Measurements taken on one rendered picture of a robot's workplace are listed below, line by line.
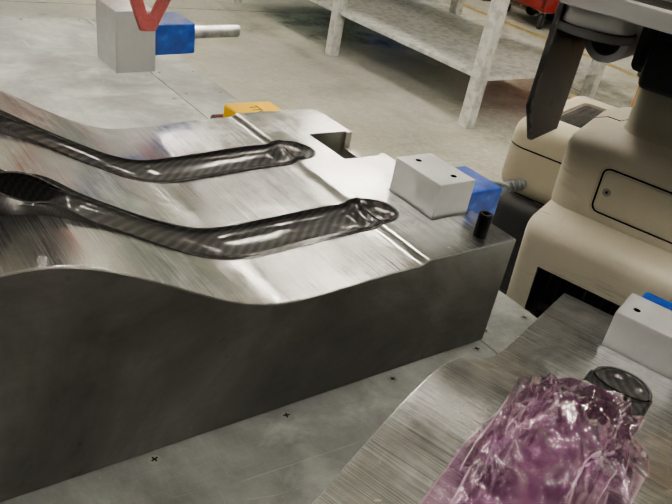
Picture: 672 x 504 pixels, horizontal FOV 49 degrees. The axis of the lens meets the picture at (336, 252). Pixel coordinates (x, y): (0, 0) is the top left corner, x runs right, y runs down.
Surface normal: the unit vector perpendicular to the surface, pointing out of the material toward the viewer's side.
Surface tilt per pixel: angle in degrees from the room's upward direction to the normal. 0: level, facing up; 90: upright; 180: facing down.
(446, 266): 90
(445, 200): 90
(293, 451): 0
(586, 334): 0
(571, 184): 98
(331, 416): 0
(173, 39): 89
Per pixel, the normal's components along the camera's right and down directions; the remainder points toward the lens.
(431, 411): 0.07, -0.79
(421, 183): -0.80, 0.17
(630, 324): -0.59, 0.30
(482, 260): 0.58, 0.49
